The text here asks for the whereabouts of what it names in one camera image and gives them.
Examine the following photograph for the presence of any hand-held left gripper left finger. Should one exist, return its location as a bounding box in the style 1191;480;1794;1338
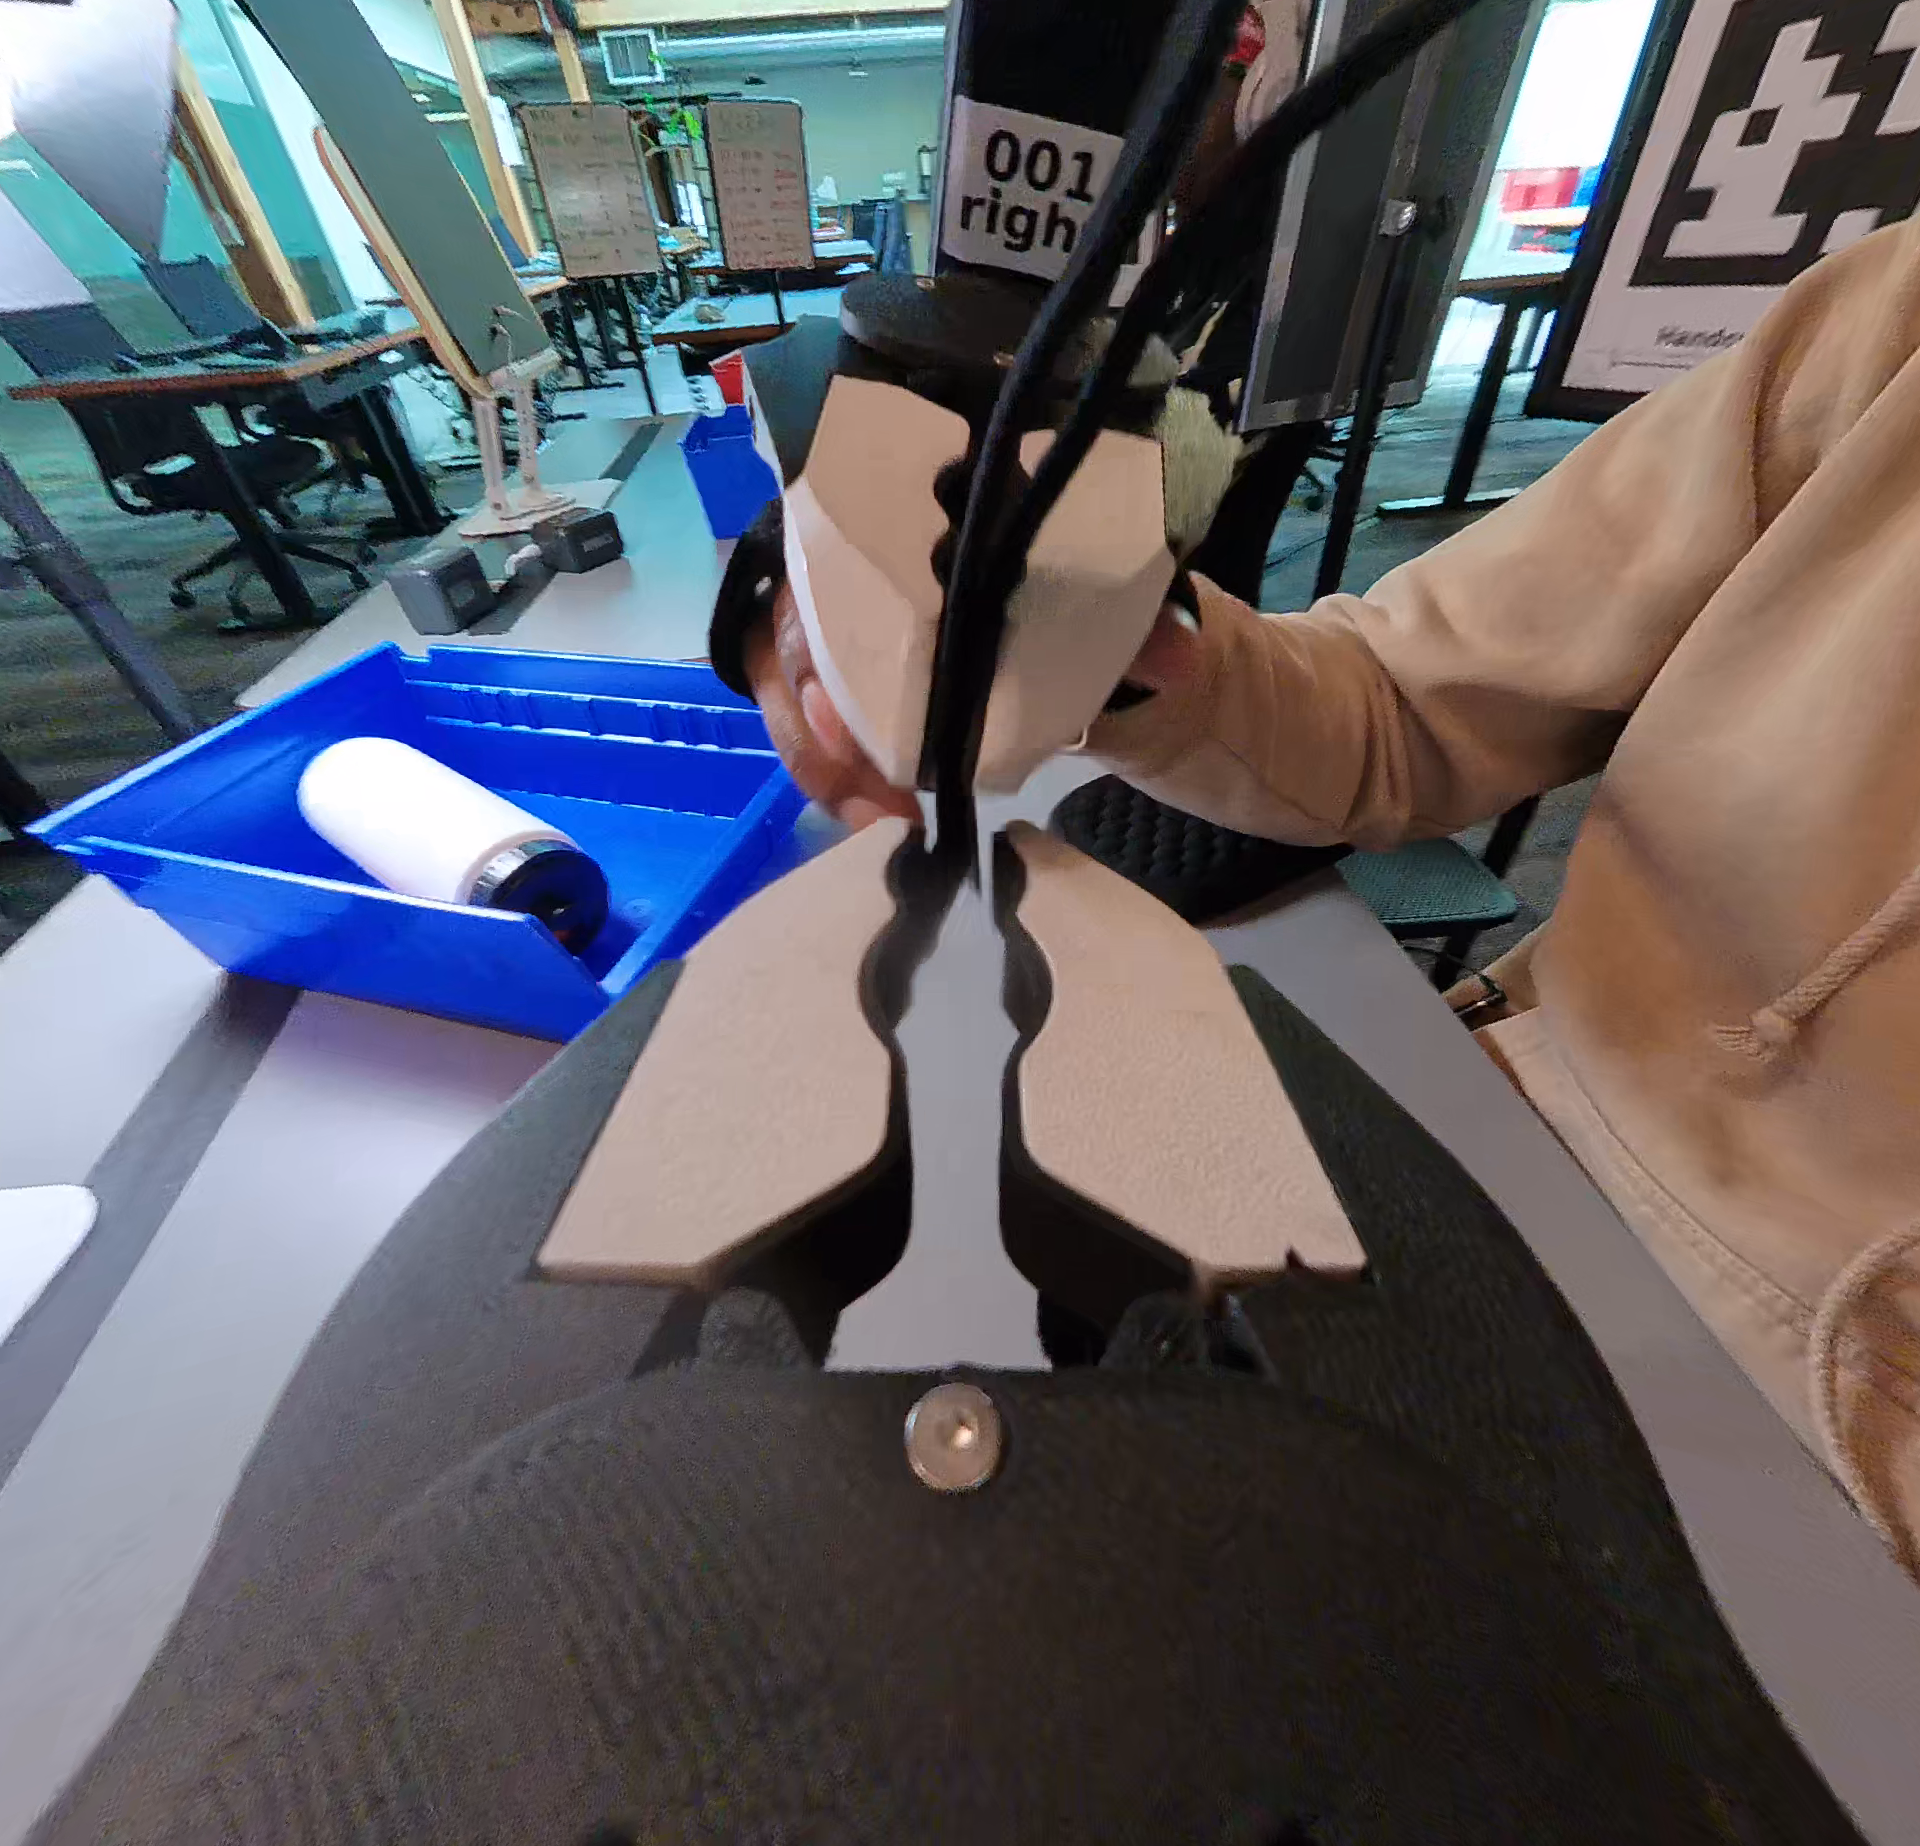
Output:
538;819;923;1369

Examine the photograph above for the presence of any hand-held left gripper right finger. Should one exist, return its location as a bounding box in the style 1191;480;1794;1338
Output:
996;823;1370;1360

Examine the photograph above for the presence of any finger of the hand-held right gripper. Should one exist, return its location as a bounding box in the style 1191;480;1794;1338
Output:
974;428;1180;795
780;375;978;795

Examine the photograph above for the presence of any black strap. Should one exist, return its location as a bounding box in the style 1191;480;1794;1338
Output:
913;0;1628;893

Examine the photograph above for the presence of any white water bottle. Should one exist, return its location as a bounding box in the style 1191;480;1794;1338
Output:
294;733;615;959

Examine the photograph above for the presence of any blue plastic bin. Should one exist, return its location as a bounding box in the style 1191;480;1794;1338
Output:
677;401;784;541
27;641;823;1046

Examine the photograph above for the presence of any person's right forearm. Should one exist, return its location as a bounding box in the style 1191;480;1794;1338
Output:
1093;218;1920;853

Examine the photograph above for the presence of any black textured pad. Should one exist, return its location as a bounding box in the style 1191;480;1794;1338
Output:
1049;771;1355;929

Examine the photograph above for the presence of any whiteboard on stand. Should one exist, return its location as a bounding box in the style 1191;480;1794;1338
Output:
516;100;667;283
703;96;818;275

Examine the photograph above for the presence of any teal chair seat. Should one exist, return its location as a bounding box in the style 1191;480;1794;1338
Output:
1333;832;1521;953

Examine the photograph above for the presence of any wooden board stand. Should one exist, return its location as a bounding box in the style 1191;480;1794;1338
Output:
454;349;628;543

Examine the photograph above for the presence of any black easel stand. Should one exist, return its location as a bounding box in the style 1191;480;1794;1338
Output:
1236;0;1564;606

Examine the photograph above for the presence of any grey dumbbell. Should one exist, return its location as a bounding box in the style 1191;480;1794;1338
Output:
387;507;628;636

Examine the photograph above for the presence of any black faced wooden board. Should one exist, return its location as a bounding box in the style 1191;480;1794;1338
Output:
179;0;558;382

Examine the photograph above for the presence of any wooden top desk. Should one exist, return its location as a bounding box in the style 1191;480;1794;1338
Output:
6;275;575;543

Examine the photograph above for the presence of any black office chair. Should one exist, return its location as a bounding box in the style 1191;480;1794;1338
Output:
65;253;380;636

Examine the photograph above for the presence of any white board stand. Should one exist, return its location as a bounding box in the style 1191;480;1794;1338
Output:
0;1182;100;1349

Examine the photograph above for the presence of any framed marker poster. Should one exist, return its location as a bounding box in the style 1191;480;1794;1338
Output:
1527;0;1920;426

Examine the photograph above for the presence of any black light stand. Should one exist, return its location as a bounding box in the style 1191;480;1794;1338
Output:
0;455;199;749

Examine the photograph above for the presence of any softbox light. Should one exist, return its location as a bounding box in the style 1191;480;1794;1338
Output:
0;0;182;321

